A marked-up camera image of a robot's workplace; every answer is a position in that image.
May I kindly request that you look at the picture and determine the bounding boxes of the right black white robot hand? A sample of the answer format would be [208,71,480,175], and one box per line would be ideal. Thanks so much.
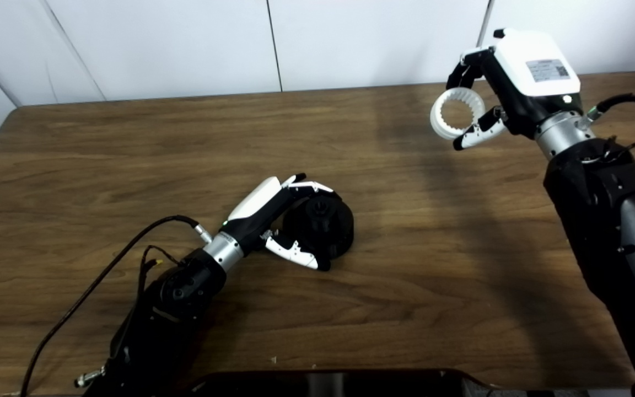
[446,28,585,151]

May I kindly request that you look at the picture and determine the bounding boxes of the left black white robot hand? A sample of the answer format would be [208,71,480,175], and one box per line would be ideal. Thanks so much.
[219,173,333,271]

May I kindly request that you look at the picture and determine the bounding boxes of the round black plastic part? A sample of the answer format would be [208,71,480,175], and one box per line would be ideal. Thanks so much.
[282,190,355,271]

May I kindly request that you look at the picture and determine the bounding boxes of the white toothed plastic ring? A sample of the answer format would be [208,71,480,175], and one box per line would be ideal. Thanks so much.
[430,87,486,140]

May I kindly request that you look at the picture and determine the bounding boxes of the black robot torso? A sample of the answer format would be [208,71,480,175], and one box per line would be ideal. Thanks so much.
[185,368,494,397]

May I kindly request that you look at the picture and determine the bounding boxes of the thin left forearm wires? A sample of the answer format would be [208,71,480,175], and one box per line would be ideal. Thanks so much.
[138,245,186,298]

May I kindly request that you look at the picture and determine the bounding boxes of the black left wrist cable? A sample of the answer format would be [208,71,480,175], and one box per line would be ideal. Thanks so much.
[20,215,213,397]

